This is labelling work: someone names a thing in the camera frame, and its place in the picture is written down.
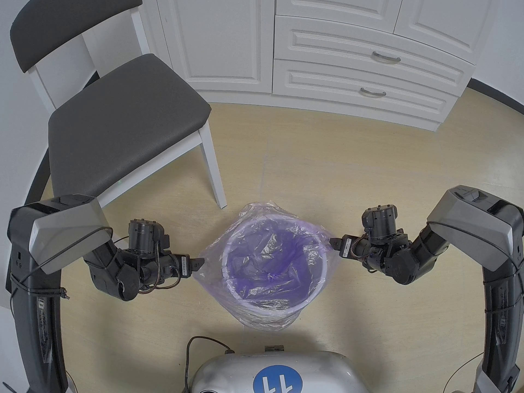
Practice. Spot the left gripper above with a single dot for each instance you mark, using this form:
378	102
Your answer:
174	266

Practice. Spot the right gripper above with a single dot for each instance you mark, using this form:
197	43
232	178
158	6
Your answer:
360	250

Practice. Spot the purple plastic bag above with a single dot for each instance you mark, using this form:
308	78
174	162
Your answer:
270	268

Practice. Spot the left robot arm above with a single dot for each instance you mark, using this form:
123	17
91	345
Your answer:
65	227

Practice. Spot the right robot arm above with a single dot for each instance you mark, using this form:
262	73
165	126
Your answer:
470	219

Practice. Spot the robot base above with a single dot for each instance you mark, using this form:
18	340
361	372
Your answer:
229	375

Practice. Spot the white trash bin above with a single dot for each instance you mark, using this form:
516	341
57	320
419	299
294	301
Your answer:
323	268

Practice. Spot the white chair grey cushions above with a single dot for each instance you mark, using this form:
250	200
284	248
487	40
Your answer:
123	129

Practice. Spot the white wardrobe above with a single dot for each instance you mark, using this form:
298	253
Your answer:
335	47

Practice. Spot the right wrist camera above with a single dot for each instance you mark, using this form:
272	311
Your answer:
365	220

